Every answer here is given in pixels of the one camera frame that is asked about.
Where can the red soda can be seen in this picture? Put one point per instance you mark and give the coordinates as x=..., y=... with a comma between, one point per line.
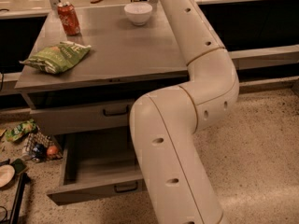
x=69, y=18

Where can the grey open bottom drawer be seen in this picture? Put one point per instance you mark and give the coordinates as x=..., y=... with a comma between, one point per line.
x=96, y=165

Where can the grey drawer cabinet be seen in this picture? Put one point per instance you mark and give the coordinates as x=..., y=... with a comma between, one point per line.
x=122, y=56

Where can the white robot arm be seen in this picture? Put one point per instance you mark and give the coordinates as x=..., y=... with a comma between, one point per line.
x=163, y=122

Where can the green snack bag on floor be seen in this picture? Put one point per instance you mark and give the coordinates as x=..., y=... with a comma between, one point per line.
x=21, y=130

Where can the green chip bag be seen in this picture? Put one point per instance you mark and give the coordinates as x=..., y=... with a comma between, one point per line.
x=58, y=58

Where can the white bowl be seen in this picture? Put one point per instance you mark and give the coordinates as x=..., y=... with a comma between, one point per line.
x=138, y=13

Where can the black stand on floor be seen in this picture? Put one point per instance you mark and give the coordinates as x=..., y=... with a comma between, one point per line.
x=12, y=216

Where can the grey middle drawer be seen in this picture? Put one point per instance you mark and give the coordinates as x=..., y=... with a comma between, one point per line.
x=83, y=118

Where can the round plate on floor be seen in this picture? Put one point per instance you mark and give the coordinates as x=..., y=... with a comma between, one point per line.
x=7, y=172

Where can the green sponge on floor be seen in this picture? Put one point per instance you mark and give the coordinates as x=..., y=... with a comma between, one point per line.
x=19, y=166

